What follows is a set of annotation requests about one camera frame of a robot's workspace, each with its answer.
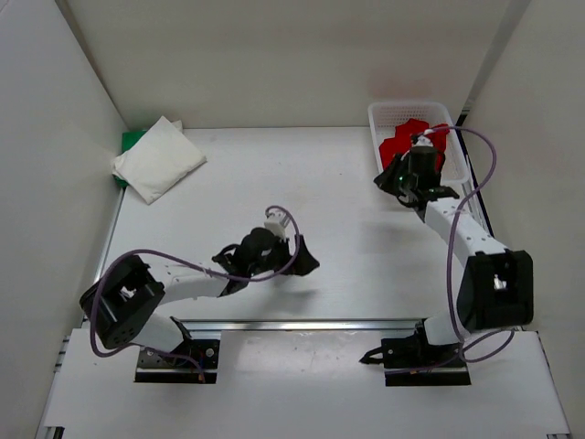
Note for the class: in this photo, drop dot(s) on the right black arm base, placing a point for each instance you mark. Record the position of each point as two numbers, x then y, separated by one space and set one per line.
413 362

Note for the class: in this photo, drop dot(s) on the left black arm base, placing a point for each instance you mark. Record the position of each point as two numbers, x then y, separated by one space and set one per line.
168 353

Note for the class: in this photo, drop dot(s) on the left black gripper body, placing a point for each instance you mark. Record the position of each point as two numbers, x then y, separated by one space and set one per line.
277 258

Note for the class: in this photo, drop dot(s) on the white t shirt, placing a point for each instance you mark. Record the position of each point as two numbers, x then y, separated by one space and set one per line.
161 158

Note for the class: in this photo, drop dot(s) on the green t shirt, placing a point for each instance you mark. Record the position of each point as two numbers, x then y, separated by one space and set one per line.
129 139

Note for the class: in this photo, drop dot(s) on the white plastic basket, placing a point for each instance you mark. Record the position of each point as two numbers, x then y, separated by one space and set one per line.
385 117

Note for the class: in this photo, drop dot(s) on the red t shirt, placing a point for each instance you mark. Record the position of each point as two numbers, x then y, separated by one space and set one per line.
401 141

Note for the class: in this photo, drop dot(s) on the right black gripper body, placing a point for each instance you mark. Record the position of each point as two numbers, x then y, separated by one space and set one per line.
411 181

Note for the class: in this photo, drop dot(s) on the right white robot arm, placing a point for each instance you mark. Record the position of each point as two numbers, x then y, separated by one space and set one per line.
497 288

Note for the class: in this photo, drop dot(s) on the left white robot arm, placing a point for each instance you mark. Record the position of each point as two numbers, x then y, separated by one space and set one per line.
123 305

